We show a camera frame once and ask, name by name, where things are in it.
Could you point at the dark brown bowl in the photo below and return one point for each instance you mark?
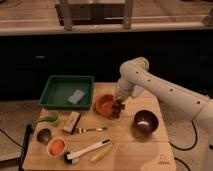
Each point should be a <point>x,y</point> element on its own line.
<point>146,122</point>

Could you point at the black bar at board edge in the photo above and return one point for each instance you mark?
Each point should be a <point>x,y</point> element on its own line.
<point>27,134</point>

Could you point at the grey triangular cloth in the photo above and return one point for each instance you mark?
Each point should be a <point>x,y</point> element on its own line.
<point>137,90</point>

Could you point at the white handled brush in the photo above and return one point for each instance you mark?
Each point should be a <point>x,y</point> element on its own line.
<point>71,157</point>

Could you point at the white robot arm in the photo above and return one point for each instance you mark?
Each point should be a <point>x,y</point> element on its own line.
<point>134,78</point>

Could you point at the red bowl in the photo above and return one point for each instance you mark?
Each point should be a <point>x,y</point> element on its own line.
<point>104,105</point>

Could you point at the dark grape bunch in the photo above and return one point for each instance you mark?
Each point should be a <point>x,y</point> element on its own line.
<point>117,107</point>

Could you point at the grey sponge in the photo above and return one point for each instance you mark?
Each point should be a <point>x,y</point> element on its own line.
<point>76,97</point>

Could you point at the wooden block eraser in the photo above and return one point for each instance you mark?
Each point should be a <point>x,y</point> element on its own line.
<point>71,122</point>

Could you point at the white bowl orange contents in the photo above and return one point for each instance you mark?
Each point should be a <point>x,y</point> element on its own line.
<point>56,147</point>

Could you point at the metal fork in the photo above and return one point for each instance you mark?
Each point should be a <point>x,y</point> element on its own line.
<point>84,130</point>

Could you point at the green plastic tray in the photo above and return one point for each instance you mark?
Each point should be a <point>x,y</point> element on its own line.
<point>59,88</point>

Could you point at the yellow stick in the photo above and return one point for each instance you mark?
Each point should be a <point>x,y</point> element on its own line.
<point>102,153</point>

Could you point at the wooden frame structure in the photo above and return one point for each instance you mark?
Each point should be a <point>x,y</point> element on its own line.
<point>92,13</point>

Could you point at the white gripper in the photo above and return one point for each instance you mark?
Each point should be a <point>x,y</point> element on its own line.
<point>123,89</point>

